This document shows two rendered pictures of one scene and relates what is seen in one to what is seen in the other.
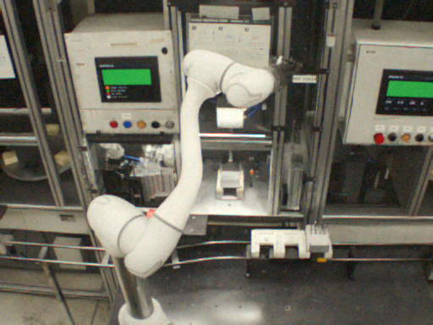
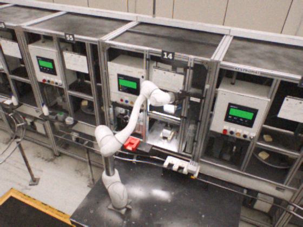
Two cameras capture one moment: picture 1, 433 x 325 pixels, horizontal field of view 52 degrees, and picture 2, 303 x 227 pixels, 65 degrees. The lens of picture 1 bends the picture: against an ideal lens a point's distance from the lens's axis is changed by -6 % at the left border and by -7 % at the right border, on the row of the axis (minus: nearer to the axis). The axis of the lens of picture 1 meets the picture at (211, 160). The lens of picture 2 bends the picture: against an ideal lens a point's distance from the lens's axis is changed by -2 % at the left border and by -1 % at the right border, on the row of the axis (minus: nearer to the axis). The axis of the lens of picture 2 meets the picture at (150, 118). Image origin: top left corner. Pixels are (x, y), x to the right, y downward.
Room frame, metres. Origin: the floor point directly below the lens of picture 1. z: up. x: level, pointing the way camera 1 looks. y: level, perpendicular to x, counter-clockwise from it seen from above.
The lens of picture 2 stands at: (-0.34, -0.53, 2.81)
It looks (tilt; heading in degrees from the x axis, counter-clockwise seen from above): 37 degrees down; 17
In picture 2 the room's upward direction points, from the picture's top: 2 degrees clockwise
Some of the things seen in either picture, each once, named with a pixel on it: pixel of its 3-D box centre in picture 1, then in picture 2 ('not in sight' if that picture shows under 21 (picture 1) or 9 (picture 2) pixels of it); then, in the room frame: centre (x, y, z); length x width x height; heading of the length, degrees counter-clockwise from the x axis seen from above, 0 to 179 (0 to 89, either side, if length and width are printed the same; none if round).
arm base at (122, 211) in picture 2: not in sight; (121, 203); (0.91, 0.12, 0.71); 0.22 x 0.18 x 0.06; 85
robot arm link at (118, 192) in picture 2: not in sight; (118, 193); (0.92, 0.15, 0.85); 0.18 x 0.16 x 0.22; 47
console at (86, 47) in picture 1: (129, 73); (131, 81); (1.76, 0.33, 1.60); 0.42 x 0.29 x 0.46; 85
